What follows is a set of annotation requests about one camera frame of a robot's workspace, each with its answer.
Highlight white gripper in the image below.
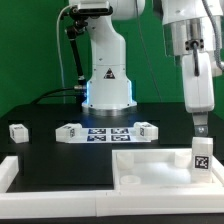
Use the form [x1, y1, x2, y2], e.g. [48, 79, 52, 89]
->
[182, 52, 214, 137]

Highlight white square table top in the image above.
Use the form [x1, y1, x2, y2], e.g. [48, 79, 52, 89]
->
[112, 149, 224, 191]

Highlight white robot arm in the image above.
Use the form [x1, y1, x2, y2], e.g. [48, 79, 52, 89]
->
[69, 0, 224, 137]

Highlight white U-shaped fence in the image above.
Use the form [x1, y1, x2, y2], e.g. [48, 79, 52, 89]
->
[0, 156, 224, 219]

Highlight fiducial marker sheet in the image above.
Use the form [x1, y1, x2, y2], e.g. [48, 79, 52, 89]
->
[70, 127, 148, 143]

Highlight black cables at base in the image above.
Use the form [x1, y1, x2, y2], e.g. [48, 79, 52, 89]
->
[30, 87, 88, 106]

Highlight black camera on mount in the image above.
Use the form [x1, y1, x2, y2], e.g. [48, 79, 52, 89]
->
[66, 2, 113, 86]

